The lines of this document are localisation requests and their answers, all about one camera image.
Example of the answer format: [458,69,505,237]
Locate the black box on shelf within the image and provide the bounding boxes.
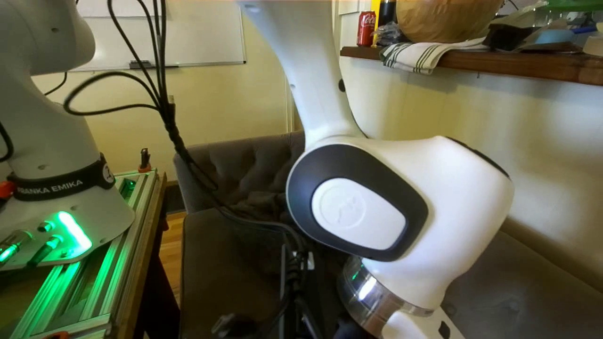
[484,24,533,50]

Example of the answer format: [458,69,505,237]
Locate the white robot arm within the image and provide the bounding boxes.
[0,0,513,339]

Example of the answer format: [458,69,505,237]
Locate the white striped cloth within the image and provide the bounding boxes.
[381,37,486,75]

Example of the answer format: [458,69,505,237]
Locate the wooden wall shelf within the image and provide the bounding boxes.
[339,44,603,86]

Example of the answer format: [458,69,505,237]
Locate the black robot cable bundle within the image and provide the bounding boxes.
[43,0,322,339]

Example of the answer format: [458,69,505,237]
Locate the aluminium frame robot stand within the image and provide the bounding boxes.
[0,169,166,339]

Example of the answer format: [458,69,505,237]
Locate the red soda can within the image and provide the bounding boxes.
[356,11,375,46]

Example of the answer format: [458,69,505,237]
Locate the brown round bag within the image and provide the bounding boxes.
[396,0,505,41]

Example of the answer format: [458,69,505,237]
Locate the white wall whiteboard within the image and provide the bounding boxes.
[77,0,245,71]

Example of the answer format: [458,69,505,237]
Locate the black whiteboard marker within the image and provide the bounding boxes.
[128,59,179,69]

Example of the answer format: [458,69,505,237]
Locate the grey tufted sofa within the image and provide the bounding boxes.
[175,133,603,339]

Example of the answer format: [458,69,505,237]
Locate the dark grey crumpled blanket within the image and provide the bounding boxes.
[234,189,290,221]

